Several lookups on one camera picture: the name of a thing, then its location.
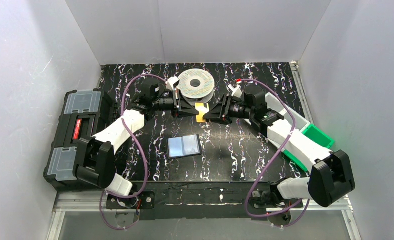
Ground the yellow orange credit card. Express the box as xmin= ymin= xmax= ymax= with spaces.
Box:
xmin=195 ymin=102 xmax=209 ymax=123

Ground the black plastic toolbox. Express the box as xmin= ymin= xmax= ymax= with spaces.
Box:
xmin=43 ymin=88 xmax=119 ymax=193

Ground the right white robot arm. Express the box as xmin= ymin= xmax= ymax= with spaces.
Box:
xmin=203 ymin=93 xmax=355 ymax=208

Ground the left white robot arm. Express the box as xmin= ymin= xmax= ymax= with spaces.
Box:
xmin=72 ymin=90 xmax=199 ymax=199

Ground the white filament spool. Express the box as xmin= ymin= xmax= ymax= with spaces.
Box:
xmin=177 ymin=68 xmax=215 ymax=107

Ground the white plastic bin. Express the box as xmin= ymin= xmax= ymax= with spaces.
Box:
xmin=245 ymin=93 xmax=316 ymax=158

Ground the green plastic bin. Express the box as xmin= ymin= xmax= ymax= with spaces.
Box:
xmin=282 ymin=123 xmax=335 ymax=172

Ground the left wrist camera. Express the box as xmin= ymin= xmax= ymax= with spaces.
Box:
xmin=140 ymin=83 xmax=160 ymax=102

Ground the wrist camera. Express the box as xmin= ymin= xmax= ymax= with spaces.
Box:
xmin=140 ymin=83 xmax=160 ymax=102
xmin=243 ymin=88 xmax=266 ymax=109

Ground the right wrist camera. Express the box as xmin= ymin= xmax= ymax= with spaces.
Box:
xmin=243 ymin=88 xmax=266 ymax=109

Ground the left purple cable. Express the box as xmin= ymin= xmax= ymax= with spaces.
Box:
xmin=99 ymin=74 xmax=168 ymax=231

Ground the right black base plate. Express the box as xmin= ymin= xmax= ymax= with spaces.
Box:
xmin=249 ymin=190 xmax=298 ymax=209

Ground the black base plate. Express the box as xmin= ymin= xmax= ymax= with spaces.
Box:
xmin=105 ymin=191 xmax=155 ymax=210
xmin=249 ymin=190 xmax=298 ymax=209

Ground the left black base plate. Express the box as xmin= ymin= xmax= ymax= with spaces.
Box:
xmin=105 ymin=191 xmax=155 ymax=210

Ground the aluminium frame rail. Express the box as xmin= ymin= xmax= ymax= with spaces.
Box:
xmin=47 ymin=191 xmax=361 ymax=240

